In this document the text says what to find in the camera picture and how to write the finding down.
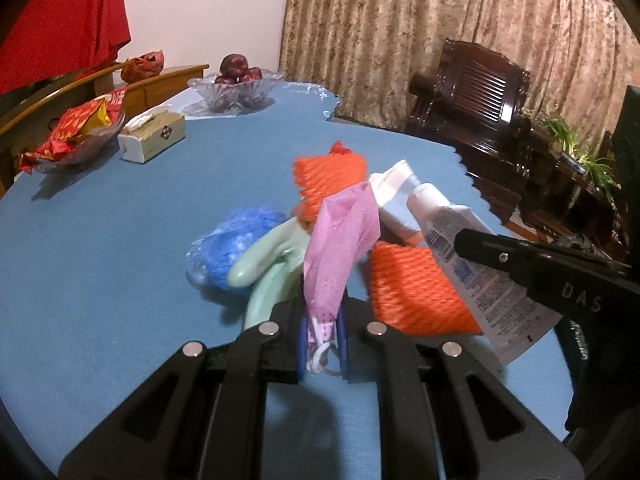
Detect white tube with printed label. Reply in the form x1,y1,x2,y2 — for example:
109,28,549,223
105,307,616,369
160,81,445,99
406,183,563,365

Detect orange foam fruit net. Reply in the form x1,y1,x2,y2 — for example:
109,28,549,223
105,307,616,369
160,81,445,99
367,241,483,337
292,141,368,222

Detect red printed plastic bag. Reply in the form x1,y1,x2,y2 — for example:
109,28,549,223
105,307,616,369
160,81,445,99
120,50,165,84

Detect dark wooden armchair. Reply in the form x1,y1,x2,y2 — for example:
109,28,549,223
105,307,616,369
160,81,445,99
404,37,556,181

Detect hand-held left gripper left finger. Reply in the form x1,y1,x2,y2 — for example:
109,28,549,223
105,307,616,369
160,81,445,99
57,300,307,480

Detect glass snack dish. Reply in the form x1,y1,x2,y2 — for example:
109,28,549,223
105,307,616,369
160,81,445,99
30,107,126,175

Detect blue tablecloth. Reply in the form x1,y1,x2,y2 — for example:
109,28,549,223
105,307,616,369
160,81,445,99
0,80,576,480

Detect potted green plant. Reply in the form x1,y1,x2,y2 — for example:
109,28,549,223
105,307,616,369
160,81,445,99
537,112,581,155
575,152,621,197

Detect blue plastic bag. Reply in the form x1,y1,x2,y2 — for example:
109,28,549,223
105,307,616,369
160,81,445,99
187,205,287,291

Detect white tube with orange band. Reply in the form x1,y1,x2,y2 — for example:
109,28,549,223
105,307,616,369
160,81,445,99
369,160,427,247

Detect patterned beige curtain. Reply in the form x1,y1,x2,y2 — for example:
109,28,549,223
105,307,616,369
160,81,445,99
279,0,640,147

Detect large dark red apple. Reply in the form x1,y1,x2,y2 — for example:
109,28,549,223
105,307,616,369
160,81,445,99
220,53,249,79

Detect red cloth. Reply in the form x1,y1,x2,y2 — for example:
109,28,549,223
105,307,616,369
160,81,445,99
0,0,132,96

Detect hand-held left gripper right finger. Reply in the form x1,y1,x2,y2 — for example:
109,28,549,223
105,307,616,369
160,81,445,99
336,300,586,480

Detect light wooden chair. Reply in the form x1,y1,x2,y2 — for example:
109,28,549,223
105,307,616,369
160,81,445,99
0,62,126,196

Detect tissue box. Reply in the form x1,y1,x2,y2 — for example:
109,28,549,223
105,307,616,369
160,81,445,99
118,109,187,164

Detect dark wooden side table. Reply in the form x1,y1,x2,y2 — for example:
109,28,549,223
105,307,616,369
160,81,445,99
450,125,631,261

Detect glass fruit bowl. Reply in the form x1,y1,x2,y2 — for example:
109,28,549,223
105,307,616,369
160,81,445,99
187,67,287,113

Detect light green rubber glove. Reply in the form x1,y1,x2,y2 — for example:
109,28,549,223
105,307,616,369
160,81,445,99
226,217,313,332

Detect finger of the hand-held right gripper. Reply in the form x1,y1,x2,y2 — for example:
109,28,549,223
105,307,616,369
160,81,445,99
454,228,540,292

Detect light wooden cabinet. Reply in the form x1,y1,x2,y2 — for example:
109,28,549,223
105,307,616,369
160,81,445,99
120,64,210,116

